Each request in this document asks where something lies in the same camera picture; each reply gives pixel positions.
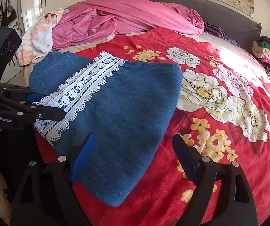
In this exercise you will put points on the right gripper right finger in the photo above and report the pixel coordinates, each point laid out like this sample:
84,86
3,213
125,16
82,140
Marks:
202,172

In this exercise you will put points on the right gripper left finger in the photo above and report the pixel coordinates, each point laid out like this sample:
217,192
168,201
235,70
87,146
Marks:
62,174

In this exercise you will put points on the blue denim pants lace trim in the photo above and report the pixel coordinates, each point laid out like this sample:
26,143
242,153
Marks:
126,105

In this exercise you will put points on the red floral blanket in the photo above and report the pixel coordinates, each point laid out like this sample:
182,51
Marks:
223,111

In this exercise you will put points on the white orange checked towel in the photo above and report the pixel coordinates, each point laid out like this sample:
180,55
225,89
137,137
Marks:
37,42

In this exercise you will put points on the pink bed sheet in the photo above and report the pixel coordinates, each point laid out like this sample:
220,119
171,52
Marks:
93,20

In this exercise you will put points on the striped purple pillow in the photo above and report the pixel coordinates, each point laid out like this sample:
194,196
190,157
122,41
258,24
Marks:
219,33

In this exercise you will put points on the grey padded headboard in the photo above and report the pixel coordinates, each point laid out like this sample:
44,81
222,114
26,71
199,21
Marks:
235,25

